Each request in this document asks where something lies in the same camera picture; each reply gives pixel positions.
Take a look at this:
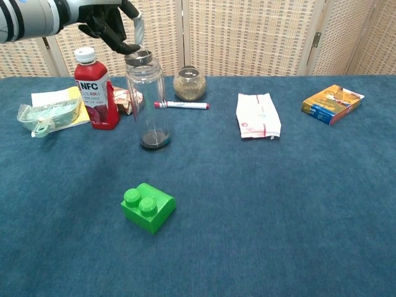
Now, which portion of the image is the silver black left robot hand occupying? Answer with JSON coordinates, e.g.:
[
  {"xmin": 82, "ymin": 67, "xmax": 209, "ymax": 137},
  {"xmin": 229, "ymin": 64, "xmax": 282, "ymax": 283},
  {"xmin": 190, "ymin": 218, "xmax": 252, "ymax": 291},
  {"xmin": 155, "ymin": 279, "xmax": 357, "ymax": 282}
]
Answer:
[{"xmin": 63, "ymin": 0, "xmax": 145, "ymax": 56}]

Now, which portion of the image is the small metal dish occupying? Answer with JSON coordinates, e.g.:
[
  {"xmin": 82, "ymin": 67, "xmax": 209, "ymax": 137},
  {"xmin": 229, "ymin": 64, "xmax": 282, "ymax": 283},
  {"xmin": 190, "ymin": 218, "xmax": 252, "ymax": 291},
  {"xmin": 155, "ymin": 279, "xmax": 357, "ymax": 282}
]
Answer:
[{"xmin": 124, "ymin": 50, "xmax": 153, "ymax": 66}]

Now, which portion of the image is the green toy building brick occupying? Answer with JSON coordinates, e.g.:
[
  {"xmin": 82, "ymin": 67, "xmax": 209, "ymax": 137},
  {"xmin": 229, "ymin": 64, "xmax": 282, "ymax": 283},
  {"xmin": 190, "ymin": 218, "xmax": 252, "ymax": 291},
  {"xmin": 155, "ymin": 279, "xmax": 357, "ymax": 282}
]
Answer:
[{"xmin": 120, "ymin": 182, "xmax": 177, "ymax": 235}]

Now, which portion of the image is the red beige snack packet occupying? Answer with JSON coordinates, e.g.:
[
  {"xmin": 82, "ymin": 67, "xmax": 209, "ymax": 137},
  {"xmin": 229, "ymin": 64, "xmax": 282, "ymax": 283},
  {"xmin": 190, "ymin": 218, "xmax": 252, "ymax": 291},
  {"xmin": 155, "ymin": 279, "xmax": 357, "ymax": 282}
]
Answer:
[{"xmin": 111, "ymin": 86, "xmax": 145, "ymax": 116}]

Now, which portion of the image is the red NFC juice bottle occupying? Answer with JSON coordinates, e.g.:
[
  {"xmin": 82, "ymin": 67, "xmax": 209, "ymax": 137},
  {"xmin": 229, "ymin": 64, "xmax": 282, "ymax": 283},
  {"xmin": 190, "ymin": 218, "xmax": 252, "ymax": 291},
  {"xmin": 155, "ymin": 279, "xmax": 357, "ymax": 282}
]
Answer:
[{"xmin": 73, "ymin": 46, "xmax": 121, "ymax": 131}]

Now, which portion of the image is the yellow white paper pad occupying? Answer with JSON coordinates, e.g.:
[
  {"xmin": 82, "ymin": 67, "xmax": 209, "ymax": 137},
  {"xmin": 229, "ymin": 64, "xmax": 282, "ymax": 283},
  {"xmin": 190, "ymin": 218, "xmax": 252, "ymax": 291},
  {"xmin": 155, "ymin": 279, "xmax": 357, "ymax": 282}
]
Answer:
[{"xmin": 30, "ymin": 85, "xmax": 91, "ymax": 132}]

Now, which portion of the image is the green dustpan in plastic bag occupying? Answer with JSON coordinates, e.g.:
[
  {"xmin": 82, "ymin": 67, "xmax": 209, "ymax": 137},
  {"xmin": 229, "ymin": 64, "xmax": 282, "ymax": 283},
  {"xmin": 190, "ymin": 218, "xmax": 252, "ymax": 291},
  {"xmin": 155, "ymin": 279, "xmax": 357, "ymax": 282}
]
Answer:
[{"xmin": 17, "ymin": 98, "xmax": 82, "ymax": 139}]

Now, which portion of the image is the round glass jar with seeds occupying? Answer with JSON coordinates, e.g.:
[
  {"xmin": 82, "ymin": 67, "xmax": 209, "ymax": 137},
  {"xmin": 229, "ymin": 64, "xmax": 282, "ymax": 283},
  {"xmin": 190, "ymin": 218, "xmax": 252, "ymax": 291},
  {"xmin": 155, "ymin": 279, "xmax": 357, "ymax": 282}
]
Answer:
[{"xmin": 173, "ymin": 65, "xmax": 207, "ymax": 101}]

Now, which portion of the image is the red white marker pen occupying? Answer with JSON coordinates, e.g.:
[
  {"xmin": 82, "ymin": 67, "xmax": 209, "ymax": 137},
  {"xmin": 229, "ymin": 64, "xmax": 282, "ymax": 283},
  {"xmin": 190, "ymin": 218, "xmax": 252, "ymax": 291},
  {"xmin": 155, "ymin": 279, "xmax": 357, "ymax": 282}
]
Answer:
[{"xmin": 153, "ymin": 100, "xmax": 211, "ymax": 110}]

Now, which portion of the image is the tall clear plastic jar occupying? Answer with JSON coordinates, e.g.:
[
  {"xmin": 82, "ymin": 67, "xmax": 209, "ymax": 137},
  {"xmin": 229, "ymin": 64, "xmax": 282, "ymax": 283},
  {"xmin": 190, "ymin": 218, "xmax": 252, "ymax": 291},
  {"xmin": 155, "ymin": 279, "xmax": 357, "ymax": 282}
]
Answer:
[{"xmin": 124, "ymin": 60, "xmax": 171, "ymax": 152}]

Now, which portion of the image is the woven folding screen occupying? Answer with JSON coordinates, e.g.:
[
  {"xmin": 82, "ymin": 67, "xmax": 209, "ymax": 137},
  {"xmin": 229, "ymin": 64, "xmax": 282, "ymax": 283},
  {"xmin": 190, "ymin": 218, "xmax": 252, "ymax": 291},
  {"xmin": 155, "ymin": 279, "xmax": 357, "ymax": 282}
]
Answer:
[{"xmin": 0, "ymin": 0, "xmax": 396, "ymax": 78}]

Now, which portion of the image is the white red tissue pack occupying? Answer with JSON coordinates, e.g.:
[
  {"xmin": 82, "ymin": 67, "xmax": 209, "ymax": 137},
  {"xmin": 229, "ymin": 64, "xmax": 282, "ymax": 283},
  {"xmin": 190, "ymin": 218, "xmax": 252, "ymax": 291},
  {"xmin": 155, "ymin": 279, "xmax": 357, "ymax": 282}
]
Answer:
[{"xmin": 235, "ymin": 92, "xmax": 282, "ymax": 140}]

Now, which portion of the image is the blue table cloth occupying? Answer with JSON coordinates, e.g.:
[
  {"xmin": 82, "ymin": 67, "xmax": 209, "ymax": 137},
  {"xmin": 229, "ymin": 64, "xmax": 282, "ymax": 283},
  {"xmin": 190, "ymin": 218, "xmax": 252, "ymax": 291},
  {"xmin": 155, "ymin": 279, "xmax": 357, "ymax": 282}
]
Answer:
[{"xmin": 0, "ymin": 75, "xmax": 396, "ymax": 297}]

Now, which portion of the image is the orange blue carton box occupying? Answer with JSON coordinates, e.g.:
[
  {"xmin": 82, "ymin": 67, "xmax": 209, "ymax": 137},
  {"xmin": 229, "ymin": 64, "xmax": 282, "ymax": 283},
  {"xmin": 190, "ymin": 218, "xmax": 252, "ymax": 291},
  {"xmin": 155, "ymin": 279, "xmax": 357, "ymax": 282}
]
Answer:
[{"xmin": 300, "ymin": 84, "xmax": 365, "ymax": 126}]

